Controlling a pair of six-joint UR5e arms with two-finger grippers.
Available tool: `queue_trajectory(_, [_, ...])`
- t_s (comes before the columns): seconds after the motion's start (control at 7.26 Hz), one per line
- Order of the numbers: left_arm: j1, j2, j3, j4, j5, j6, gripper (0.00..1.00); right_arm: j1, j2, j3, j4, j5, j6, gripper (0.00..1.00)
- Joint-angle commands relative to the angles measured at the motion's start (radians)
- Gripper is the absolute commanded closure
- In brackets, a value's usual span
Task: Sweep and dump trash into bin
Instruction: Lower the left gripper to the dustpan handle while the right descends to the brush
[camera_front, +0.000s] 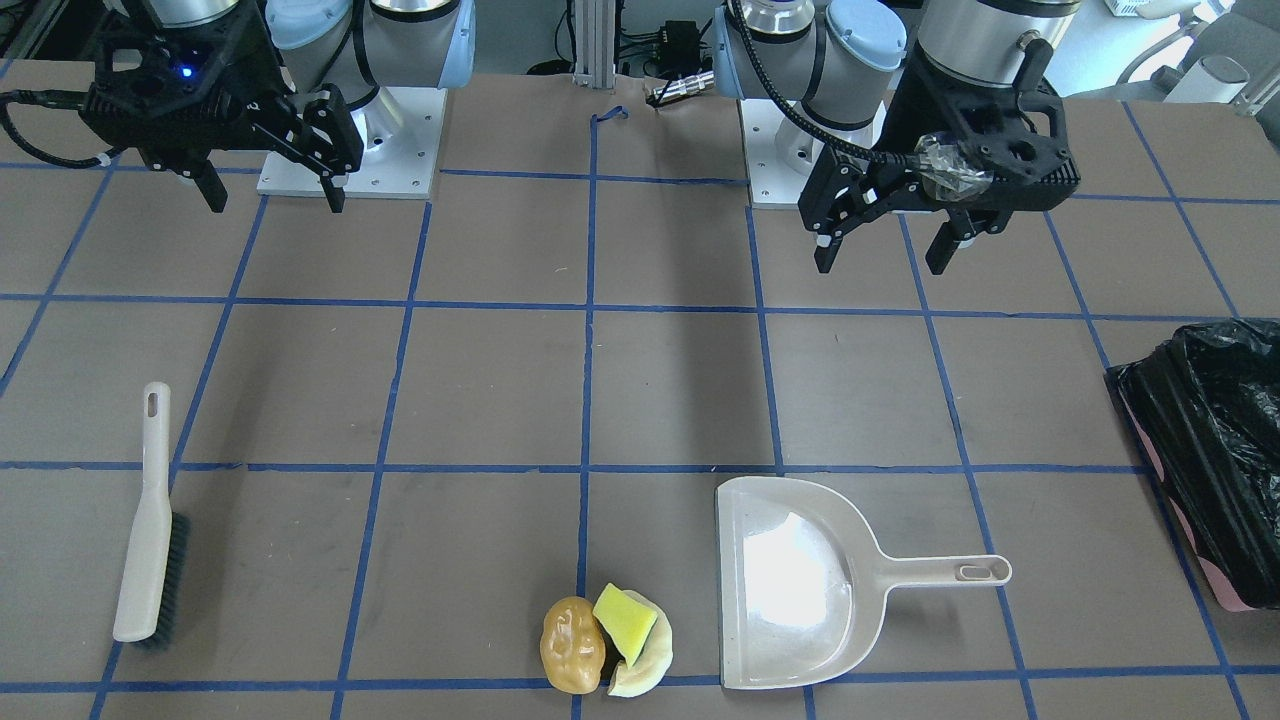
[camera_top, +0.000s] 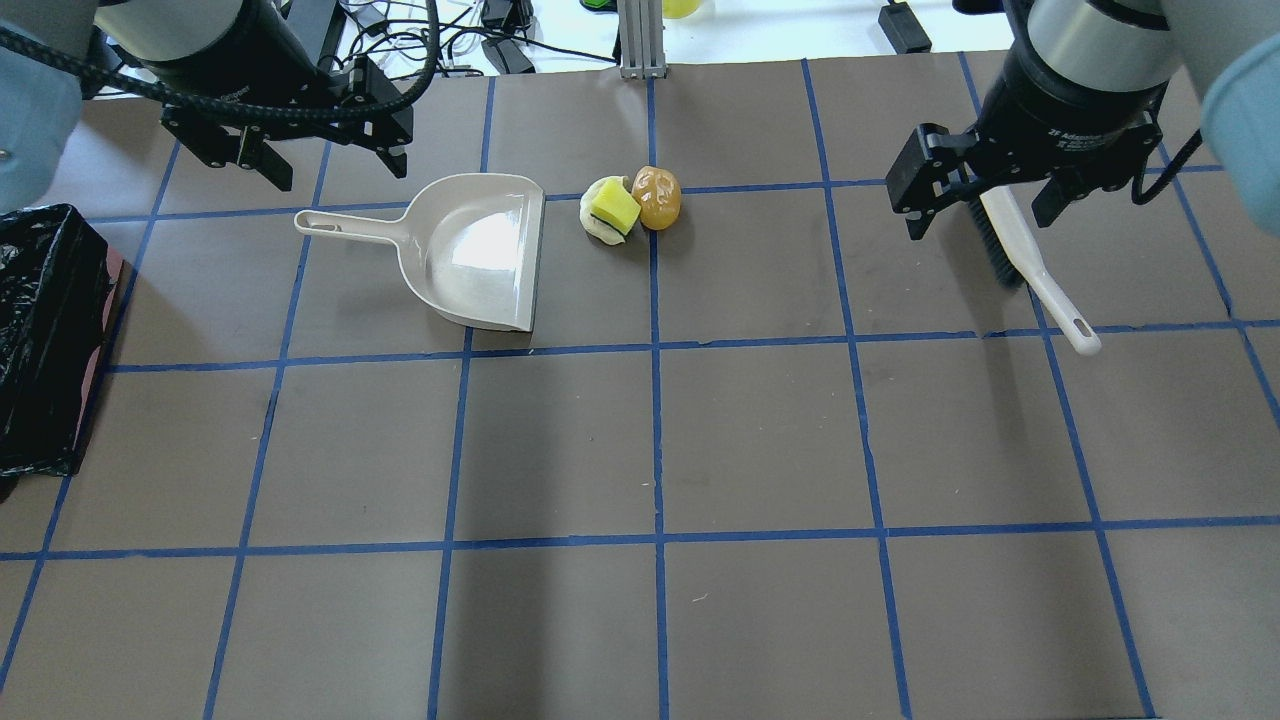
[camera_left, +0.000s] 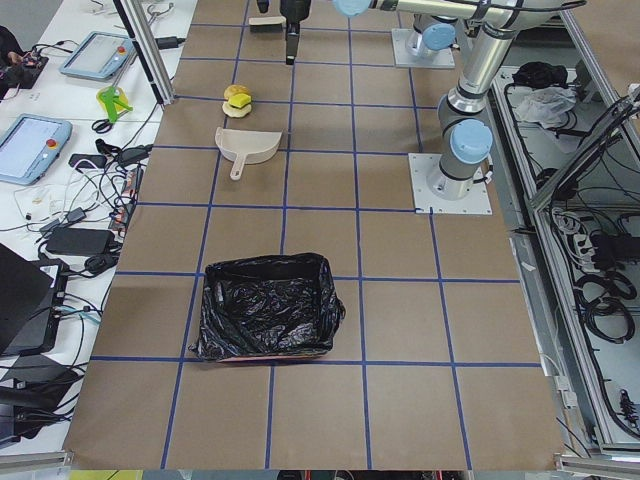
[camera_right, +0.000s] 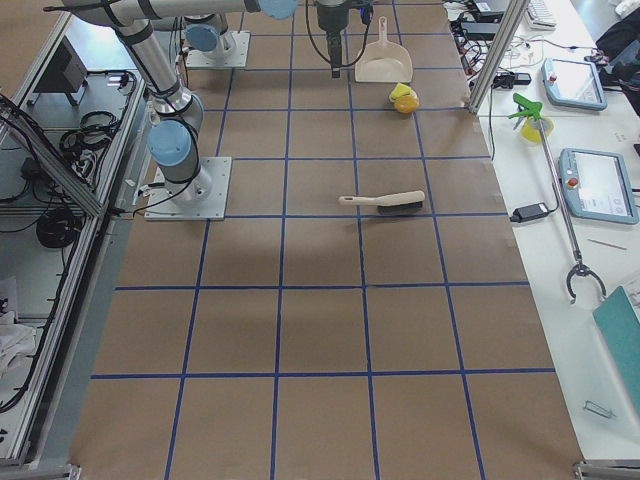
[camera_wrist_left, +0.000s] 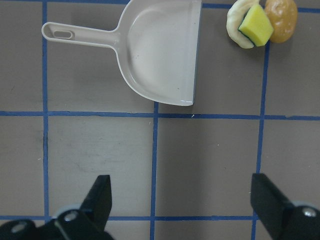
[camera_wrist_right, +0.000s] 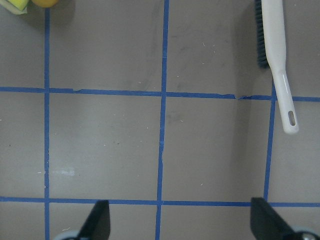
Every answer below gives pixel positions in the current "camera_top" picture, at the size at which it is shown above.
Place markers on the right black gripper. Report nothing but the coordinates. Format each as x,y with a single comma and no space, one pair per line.
1068,118

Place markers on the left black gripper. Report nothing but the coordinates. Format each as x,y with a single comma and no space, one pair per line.
262,62

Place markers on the white hand brush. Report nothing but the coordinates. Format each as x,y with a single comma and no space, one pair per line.
1014,254

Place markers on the beige plastic dustpan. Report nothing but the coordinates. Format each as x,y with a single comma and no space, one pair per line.
467,245

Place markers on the pale apple slice toy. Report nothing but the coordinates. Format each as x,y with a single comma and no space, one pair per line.
596,227

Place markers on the yellow green sponge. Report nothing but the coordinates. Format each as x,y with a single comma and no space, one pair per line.
610,202

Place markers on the brown toy potato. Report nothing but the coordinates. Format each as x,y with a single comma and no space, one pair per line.
660,197

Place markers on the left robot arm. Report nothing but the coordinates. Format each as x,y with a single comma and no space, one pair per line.
57,53

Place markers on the black lined trash bin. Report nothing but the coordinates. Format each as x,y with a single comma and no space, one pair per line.
59,282

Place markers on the black power adapter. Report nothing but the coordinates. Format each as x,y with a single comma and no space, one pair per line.
903,29

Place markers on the black power brick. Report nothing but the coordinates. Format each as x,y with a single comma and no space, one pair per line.
506,57

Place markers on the yellow ball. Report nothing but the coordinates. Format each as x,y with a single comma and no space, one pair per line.
679,9

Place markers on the aluminium frame post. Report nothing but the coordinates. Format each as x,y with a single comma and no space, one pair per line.
640,40

